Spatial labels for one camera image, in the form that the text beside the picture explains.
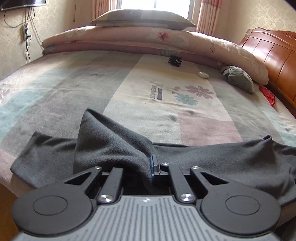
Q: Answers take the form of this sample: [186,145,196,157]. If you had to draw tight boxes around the white earbuds case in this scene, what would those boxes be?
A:
[197,72,209,79]

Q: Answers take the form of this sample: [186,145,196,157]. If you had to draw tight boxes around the wooden orange headboard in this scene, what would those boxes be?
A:
[239,28,296,115]

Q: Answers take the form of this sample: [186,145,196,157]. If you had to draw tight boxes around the grey floral pillow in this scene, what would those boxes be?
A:
[90,9,196,31]

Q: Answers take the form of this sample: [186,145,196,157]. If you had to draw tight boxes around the wall mounted black television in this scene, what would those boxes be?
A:
[0,0,46,11]

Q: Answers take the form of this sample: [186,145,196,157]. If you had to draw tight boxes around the folded floral pink quilt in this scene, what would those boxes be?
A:
[42,26,268,85]

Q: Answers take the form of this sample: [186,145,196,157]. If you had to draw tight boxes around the black hair claw clip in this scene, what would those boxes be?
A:
[168,55,182,67]

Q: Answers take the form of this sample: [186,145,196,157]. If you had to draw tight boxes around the red folding fan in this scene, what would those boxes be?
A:
[259,85,276,107]

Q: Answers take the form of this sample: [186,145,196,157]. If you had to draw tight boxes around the pink right curtain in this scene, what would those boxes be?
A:
[197,0,222,36]

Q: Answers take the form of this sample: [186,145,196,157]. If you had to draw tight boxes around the striped pastel bed sheet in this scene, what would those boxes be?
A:
[1,51,295,194]

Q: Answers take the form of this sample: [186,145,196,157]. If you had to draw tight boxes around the white wall power strip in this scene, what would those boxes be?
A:
[23,24,32,41]

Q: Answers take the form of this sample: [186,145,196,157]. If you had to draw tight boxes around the dark grey trousers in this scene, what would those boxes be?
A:
[11,109,295,206]

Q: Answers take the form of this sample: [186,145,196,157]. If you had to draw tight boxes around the bundled grey white cloth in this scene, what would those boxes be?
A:
[221,66,255,94]

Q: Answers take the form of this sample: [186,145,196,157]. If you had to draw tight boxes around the bright window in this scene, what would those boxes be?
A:
[116,0,195,19]

